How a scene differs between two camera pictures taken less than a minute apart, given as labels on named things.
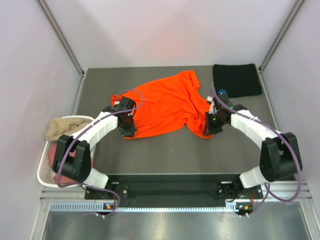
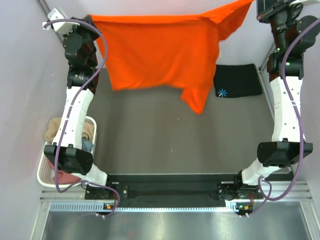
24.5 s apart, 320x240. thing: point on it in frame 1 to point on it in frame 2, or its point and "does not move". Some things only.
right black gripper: (209, 130) to (266, 9)
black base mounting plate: (175, 189) does not move
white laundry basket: (46, 174) does not move
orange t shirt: (170, 105) to (180, 51)
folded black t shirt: (237, 80) does not move
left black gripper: (130, 132) to (88, 28)
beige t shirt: (59, 126) does not move
